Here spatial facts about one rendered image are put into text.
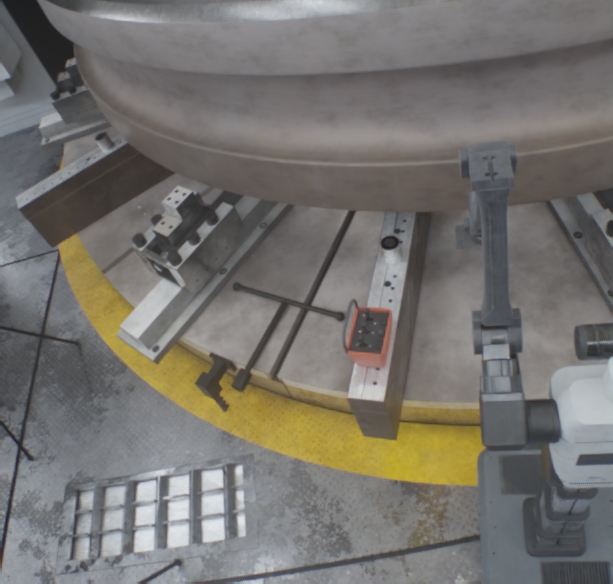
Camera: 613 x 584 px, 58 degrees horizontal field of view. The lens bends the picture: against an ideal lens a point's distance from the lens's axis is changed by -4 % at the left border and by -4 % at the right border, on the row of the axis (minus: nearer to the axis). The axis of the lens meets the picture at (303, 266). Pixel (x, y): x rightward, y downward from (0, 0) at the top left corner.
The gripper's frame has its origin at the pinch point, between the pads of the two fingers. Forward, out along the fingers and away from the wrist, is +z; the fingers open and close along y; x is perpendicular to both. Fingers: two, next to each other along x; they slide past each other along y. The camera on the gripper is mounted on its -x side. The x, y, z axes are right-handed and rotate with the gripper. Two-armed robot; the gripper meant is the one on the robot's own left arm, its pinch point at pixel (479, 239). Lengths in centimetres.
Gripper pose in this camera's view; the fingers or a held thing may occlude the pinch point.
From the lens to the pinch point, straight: 176.5
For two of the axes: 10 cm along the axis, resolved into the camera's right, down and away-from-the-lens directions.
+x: 0.4, 9.9, -1.4
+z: 2.6, 1.3, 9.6
